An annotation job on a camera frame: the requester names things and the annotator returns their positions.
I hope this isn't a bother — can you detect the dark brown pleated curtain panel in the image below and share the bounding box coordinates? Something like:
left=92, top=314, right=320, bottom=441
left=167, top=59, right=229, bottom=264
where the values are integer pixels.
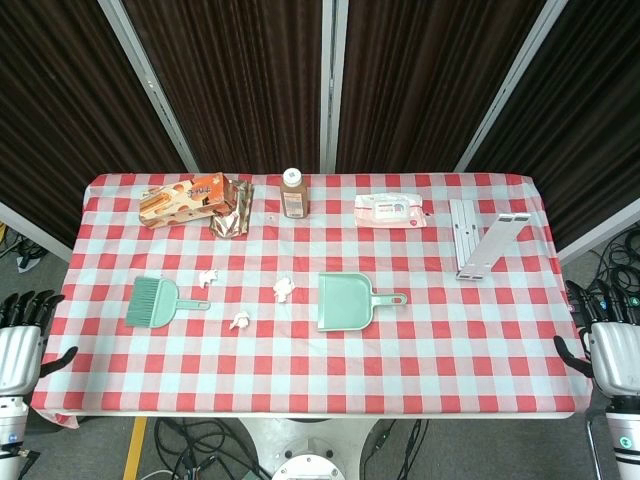
left=337, top=0, right=556, bottom=174
left=122, top=0, right=324, bottom=174
left=472, top=0, right=640, bottom=251
left=0, top=0, right=186, bottom=249

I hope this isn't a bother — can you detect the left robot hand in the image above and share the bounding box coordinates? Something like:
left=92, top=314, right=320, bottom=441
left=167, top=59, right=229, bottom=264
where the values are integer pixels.
left=0, top=289, right=80, bottom=399

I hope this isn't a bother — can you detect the green plastic dustpan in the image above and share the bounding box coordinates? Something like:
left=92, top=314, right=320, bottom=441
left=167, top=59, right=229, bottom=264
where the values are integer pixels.
left=316, top=272, right=409, bottom=333

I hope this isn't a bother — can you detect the brown drink bottle white cap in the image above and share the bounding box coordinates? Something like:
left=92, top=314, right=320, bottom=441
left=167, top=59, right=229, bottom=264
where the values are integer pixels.
left=279, top=168, right=311, bottom=219

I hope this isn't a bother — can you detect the red white checkered tablecloth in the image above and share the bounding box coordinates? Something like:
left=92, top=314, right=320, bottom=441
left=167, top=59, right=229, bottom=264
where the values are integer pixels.
left=29, top=172, right=594, bottom=430

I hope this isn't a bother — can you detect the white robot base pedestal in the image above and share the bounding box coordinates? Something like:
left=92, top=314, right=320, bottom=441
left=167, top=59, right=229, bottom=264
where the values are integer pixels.
left=234, top=414, right=386, bottom=480

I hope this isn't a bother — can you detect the green hand brush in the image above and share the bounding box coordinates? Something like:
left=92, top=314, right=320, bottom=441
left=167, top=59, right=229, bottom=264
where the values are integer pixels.
left=125, top=277, right=211, bottom=330

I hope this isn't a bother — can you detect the silver folding laptop stand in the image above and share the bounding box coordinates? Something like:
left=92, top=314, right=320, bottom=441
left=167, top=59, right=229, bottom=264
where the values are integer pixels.
left=448, top=198, right=532, bottom=282

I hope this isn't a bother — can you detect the grey metal partition rail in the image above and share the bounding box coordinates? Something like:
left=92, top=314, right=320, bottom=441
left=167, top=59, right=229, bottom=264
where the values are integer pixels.
left=0, top=199, right=74, bottom=264
left=557, top=224, right=640, bottom=264

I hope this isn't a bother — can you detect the brown foil snack packet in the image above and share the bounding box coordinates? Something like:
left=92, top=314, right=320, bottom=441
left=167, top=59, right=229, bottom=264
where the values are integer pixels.
left=209, top=178, right=255, bottom=240

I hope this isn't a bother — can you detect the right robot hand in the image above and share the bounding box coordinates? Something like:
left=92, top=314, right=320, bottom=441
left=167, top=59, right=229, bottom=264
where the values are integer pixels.
left=553, top=279, right=640, bottom=401

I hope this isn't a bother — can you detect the yellow floor tape strip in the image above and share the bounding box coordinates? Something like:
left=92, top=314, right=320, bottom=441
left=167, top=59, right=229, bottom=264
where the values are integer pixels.
left=122, top=417, right=150, bottom=480

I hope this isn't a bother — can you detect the grey metal partition post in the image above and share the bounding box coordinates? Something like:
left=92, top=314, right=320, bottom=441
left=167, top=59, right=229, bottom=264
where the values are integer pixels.
left=97, top=0, right=201, bottom=174
left=454, top=0, right=581, bottom=174
left=319, top=0, right=349, bottom=174

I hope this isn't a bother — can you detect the pink wet wipes pack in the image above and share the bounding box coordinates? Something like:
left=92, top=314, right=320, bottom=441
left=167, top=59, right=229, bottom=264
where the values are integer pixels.
left=353, top=192, right=426, bottom=230

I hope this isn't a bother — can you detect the orange biscuit box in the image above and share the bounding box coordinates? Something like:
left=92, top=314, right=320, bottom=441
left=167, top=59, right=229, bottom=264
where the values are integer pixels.
left=138, top=172, right=236, bottom=230

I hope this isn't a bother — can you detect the black floor cable bundle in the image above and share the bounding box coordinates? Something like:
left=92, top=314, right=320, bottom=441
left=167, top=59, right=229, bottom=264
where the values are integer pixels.
left=152, top=417, right=264, bottom=480
left=362, top=417, right=446, bottom=480
left=587, top=224, right=640, bottom=301
left=0, top=224, right=49, bottom=274

